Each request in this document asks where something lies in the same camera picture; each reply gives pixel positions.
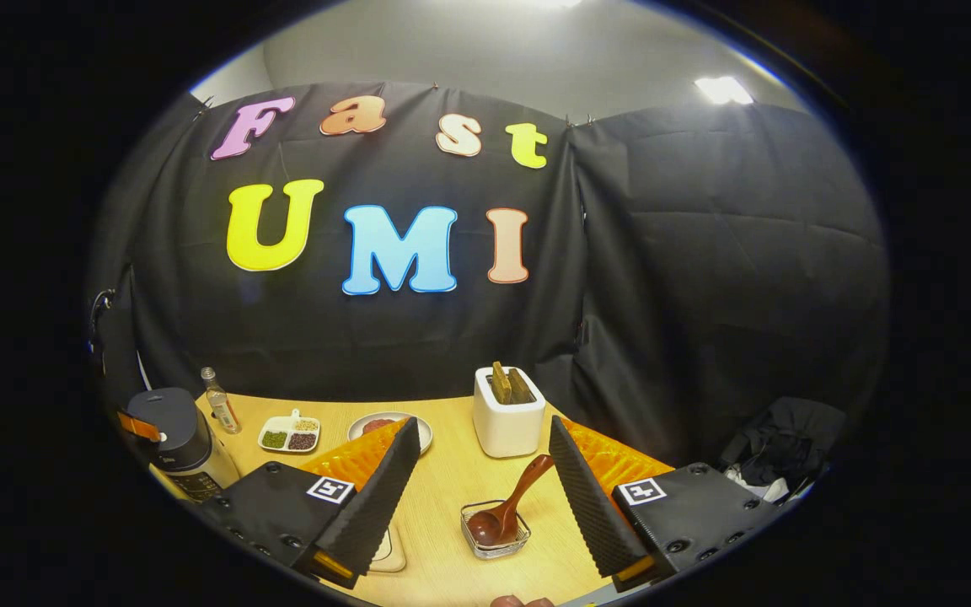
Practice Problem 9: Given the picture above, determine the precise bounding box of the brown wooden spoon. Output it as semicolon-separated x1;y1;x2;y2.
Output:
466;454;555;547

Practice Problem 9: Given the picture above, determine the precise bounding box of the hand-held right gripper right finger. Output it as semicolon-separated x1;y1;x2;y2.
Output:
548;415;791;594

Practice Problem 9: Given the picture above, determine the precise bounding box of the black and cream rice cooker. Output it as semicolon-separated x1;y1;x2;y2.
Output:
126;387;240;504

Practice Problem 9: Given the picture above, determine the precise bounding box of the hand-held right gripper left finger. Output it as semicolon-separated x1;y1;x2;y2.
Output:
197;417;421;591

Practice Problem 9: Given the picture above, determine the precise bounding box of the wire chopstick holder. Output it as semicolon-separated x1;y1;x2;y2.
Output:
460;499;532;560

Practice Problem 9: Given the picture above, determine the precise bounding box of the small clear glass bottle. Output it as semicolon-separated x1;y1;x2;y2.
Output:
201;367;243;435

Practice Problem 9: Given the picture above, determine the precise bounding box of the round white plate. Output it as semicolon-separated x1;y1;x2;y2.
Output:
347;411;433;456

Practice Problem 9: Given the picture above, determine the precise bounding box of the white divided bean dish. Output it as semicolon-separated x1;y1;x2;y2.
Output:
258;409;321;454

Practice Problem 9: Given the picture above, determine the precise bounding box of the clear box of white rice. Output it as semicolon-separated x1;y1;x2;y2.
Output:
367;527;407;574

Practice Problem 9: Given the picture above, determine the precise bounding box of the dark clothing pile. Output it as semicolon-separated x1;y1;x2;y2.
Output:
717;396;832;504

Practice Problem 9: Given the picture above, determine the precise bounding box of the ceiling light panel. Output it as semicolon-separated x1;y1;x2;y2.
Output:
695;76;754;106

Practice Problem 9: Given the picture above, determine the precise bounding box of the white toaster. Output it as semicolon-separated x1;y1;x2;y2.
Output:
473;361;547;459

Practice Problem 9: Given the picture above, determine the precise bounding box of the black backdrop cloth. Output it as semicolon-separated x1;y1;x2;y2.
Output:
89;80;889;473

